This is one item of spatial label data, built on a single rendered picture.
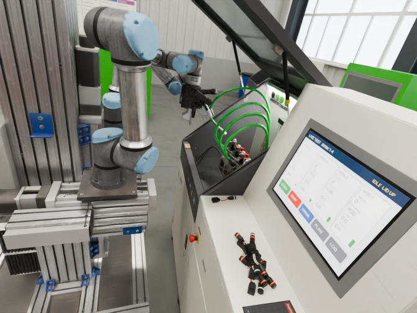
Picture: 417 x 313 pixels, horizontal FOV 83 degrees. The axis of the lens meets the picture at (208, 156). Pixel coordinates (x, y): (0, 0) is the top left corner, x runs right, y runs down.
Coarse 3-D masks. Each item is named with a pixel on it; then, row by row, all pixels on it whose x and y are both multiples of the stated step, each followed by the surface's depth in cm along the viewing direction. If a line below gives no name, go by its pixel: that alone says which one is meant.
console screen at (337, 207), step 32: (320, 128) 83; (288, 160) 94; (320, 160) 79; (352, 160) 69; (288, 192) 89; (320, 192) 76; (352, 192) 66; (384, 192) 59; (416, 192) 53; (320, 224) 73; (352, 224) 64; (384, 224) 57; (320, 256) 70; (352, 256) 62
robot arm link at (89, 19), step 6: (102, 6) 67; (90, 12) 65; (96, 12) 72; (84, 18) 67; (90, 18) 65; (84, 24) 67; (90, 24) 65; (84, 30) 68; (90, 30) 66; (90, 36) 67; (96, 42) 68; (162, 54) 102; (168, 54) 103; (156, 60) 100; (162, 60) 103; (162, 66) 107
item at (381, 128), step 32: (320, 96) 87; (352, 96) 83; (288, 128) 99; (352, 128) 72; (384, 128) 63; (416, 128) 56; (384, 160) 61; (416, 160) 55; (256, 192) 108; (288, 224) 86; (416, 224) 52; (192, 256) 122; (288, 256) 82; (384, 256) 56; (416, 256) 50; (192, 288) 119; (320, 288) 68; (352, 288) 60; (384, 288) 54; (416, 288) 49
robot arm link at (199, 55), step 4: (192, 52) 108; (196, 52) 108; (200, 52) 109; (196, 56) 108; (200, 56) 109; (200, 60) 110; (200, 64) 110; (200, 68) 112; (192, 72) 111; (196, 72) 112; (200, 72) 113
